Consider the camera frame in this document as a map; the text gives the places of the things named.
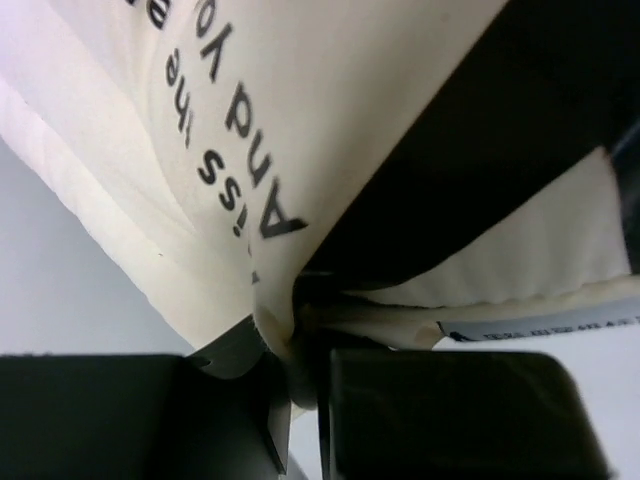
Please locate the cream printed pillow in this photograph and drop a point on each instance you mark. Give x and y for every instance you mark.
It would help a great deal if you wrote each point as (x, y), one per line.
(402, 171)

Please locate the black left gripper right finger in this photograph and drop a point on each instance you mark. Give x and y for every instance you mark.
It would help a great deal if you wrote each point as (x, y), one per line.
(454, 415)

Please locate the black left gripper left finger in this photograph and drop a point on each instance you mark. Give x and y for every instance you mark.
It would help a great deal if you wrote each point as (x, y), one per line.
(219, 413)

